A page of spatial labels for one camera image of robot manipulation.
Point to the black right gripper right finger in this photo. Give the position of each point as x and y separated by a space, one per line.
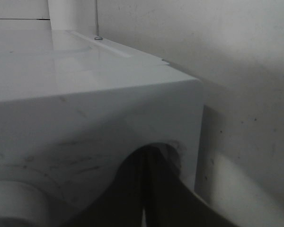
169 203

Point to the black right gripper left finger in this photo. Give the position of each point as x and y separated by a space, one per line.
120 205

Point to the lower white timer knob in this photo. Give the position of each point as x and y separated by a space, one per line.
35 203

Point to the white microwave oven body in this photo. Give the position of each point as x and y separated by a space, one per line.
72 109

